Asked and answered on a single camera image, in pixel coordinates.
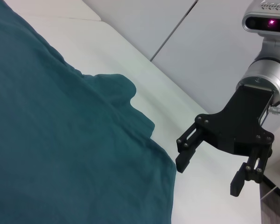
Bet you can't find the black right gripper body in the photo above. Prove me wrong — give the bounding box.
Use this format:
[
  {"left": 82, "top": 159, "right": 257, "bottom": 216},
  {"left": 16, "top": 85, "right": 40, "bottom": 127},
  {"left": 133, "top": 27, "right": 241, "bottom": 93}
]
[{"left": 195, "top": 84, "right": 275, "bottom": 156}]

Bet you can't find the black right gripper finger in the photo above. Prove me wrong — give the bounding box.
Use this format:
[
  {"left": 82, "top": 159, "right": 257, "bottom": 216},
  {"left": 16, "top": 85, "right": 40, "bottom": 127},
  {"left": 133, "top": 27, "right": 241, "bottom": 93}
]
[
  {"left": 175, "top": 123, "right": 210, "bottom": 174},
  {"left": 230, "top": 148, "right": 273, "bottom": 196}
]

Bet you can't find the teal blue shirt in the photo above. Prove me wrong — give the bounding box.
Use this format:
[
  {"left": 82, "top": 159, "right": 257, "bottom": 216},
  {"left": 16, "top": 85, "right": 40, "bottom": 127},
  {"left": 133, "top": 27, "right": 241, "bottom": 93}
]
[{"left": 0, "top": 0, "right": 177, "bottom": 224}]

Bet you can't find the silver plug cable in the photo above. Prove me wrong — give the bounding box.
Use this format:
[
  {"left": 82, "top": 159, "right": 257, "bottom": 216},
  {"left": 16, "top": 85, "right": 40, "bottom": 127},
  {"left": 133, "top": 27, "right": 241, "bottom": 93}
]
[{"left": 267, "top": 99, "right": 280, "bottom": 115}]

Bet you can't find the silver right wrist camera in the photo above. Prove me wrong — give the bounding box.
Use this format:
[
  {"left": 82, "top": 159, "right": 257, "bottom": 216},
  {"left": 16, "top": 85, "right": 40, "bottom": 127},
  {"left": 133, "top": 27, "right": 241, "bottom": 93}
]
[{"left": 241, "top": 0, "right": 280, "bottom": 38}]

